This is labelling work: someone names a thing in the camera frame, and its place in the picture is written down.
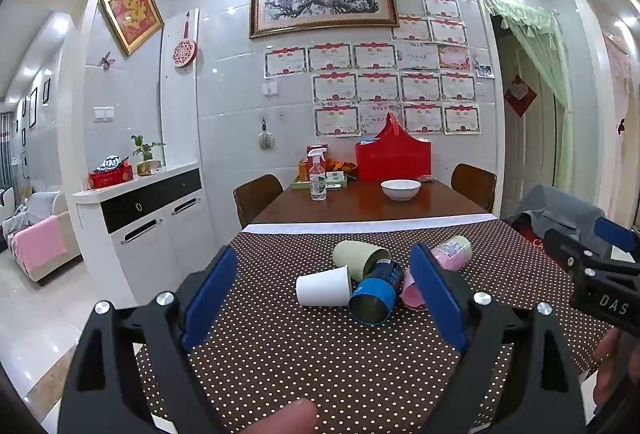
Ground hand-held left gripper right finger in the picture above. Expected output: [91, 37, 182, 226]
[407, 243, 588, 434]

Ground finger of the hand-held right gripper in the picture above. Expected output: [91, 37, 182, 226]
[594, 215, 640, 264]
[542, 226, 608, 272]

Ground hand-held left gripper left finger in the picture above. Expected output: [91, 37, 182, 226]
[57, 245, 238, 434]

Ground pink cup with green base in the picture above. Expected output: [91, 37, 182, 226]
[430, 235, 474, 272]

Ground blue metal cup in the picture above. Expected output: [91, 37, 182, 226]
[348, 260, 405, 327]

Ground pale green cup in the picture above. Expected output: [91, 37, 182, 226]
[332, 240, 393, 282]

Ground white cup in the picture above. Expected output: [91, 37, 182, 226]
[295, 265, 353, 308]

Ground person's right hand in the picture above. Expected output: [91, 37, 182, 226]
[591, 328, 640, 416]

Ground person's left hand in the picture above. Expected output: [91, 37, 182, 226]
[236, 398, 319, 434]

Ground grey garment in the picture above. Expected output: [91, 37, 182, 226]
[502, 184, 608, 240]

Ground white sideboard cabinet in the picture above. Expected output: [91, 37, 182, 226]
[71, 165, 213, 310]

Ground brown wooden chair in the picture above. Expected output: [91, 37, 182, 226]
[450, 163, 498, 214]
[232, 173, 285, 230]

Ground white bowl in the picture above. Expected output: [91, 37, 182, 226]
[380, 179, 422, 201]

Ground brown dotted tablecloth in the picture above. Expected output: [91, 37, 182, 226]
[134, 218, 623, 434]

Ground wooden dining table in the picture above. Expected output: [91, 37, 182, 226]
[249, 177, 494, 226]

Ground red gift box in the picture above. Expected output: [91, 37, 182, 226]
[355, 114, 432, 183]

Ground red tin box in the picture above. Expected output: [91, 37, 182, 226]
[89, 154, 135, 190]

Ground potted green plant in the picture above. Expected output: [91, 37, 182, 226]
[131, 134, 166, 177]

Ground green flat box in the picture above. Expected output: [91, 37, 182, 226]
[291, 177, 348, 191]

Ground red diamond door decoration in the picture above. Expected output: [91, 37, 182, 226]
[503, 74, 538, 118]

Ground clear spray bottle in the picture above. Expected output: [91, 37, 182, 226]
[307, 148, 328, 202]

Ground orange snack bag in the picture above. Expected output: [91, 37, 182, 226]
[324, 154, 359, 174]

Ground pink blanket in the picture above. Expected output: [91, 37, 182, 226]
[11, 216, 68, 275]

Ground white sofa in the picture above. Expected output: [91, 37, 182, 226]
[0, 190, 83, 286]

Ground green door curtain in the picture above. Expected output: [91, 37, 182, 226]
[481, 0, 576, 187]

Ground framed red gold picture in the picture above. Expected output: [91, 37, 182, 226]
[98, 0, 165, 57]

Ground group of wall certificates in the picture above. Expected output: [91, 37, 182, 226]
[263, 0, 482, 138]

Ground round red wall ornament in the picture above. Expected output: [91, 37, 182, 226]
[172, 10, 198, 69]

